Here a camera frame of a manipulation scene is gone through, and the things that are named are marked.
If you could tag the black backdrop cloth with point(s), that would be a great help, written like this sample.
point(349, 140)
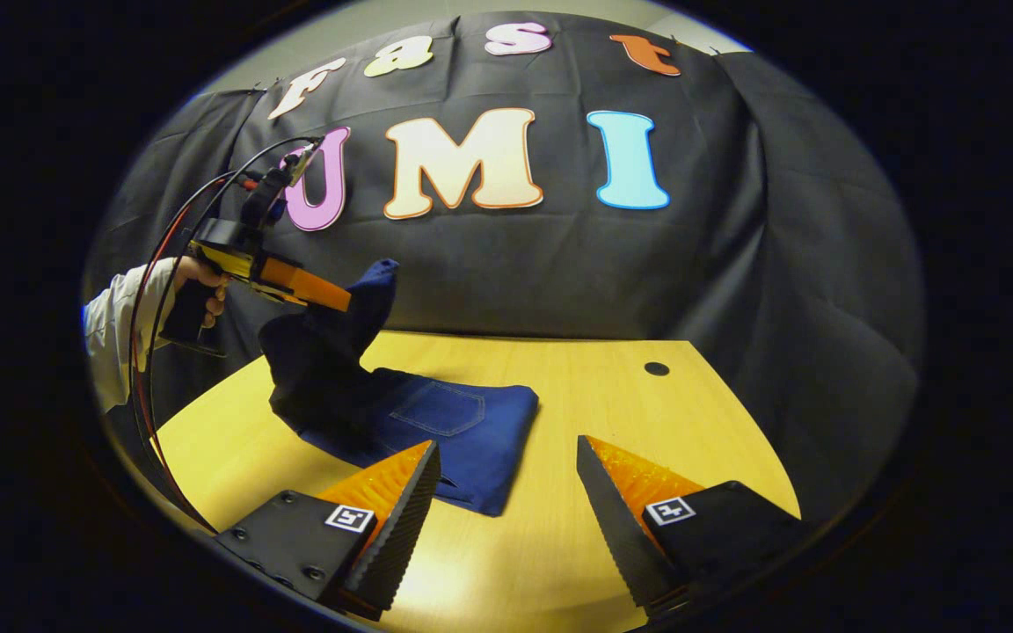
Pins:
point(691, 281)

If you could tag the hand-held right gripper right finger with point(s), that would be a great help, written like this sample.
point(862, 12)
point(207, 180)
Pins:
point(616, 527)

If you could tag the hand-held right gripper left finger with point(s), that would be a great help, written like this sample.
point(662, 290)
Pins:
point(401, 536)

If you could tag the blue jeans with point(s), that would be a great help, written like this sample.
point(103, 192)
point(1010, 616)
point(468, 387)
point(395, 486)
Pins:
point(436, 422)

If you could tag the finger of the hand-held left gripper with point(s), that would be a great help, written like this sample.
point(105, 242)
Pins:
point(313, 286)

